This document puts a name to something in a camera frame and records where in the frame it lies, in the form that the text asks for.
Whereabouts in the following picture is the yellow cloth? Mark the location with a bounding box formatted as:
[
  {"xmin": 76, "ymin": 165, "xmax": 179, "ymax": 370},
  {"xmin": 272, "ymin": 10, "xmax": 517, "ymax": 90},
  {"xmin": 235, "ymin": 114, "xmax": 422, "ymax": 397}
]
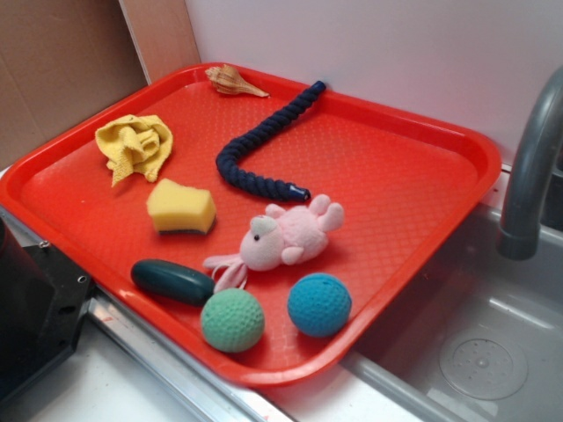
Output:
[{"xmin": 95, "ymin": 114, "xmax": 174, "ymax": 187}]

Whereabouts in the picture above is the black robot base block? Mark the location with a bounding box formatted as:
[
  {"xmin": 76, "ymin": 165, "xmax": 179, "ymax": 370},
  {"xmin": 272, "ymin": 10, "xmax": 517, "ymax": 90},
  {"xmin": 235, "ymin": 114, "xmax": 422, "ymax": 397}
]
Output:
[{"xmin": 1, "ymin": 222, "xmax": 93, "ymax": 404}]

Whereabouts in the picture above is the pink plush toy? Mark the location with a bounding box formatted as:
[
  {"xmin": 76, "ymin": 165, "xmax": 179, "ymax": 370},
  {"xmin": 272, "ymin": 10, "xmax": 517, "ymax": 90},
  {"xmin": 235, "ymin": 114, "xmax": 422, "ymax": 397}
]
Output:
[{"xmin": 203, "ymin": 194, "xmax": 345, "ymax": 293}]

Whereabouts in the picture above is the red plastic tray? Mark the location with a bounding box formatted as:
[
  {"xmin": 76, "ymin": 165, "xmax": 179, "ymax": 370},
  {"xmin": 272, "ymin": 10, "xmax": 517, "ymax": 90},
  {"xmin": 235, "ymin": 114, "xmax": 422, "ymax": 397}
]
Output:
[{"xmin": 1, "ymin": 65, "xmax": 501, "ymax": 387}]

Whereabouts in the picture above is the blue dimpled ball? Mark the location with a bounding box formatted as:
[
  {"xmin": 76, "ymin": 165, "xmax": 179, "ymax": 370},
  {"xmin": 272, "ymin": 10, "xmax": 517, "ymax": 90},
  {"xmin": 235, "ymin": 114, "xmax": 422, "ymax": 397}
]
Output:
[{"xmin": 287, "ymin": 273, "xmax": 352, "ymax": 338}]

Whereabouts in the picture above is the yellow sponge with dark base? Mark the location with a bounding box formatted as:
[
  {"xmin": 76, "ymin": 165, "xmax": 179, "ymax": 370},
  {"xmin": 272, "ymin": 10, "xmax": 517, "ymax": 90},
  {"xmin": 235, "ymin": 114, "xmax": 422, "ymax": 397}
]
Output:
[{"xmin": 146, "ymin": 178, "xmax": 216, "ymax": 234}]

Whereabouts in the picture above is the green dimpled ball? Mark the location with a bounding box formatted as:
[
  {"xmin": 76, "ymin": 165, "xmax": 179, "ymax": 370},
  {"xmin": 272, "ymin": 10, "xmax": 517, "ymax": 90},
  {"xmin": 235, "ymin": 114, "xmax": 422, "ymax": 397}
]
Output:
[{"xmin": 201, "ymin": 288, "xmax": 266, "ymax": 353}]

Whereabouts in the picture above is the dark green oval soap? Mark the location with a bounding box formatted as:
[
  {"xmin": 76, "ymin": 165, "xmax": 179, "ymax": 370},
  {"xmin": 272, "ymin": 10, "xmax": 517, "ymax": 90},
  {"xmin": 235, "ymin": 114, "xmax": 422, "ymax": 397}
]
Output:
[{"xmin": 130, "ymin": 259, "xmax": 215, "ymax": 307}]

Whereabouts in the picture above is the brown seashell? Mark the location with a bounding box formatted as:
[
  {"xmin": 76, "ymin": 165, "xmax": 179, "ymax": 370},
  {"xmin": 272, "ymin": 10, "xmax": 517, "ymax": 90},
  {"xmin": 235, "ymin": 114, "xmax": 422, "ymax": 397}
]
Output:
[{"xmin": 205, "ymin": 64, "xmax": 270, "ymax": 98}]

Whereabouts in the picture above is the grey sink basin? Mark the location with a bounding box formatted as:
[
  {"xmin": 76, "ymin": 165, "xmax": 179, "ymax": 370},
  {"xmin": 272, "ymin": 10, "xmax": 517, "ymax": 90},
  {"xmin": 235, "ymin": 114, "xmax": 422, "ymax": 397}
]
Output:
[{"xmin": 343, "ymin": 206, "xmax": 562, "ymax": 421}]

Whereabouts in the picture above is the grey faucet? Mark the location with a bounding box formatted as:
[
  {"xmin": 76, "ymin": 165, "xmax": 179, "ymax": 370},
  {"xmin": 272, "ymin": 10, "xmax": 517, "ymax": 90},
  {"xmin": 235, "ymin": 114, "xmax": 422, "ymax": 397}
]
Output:
[{"xmin": 497, "ymin": 69, "xmax": 562, "ymax": 260}]

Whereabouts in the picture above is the brown cardboard panel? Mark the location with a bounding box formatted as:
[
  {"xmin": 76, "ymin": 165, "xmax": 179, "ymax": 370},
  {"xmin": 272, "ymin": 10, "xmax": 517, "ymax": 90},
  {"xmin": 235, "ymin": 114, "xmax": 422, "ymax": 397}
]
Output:
[{"xmin": 1, "ymin": 1, "xmax": 200, "ymax": 168}]

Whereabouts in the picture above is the dark blue twisted rope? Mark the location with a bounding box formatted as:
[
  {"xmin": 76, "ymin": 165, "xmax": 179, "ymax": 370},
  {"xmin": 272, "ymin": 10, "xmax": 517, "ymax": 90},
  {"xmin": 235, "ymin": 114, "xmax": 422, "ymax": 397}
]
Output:
[{"xmin": 215, "ymin": 80, "xmax": 327, "ymax": 204}]

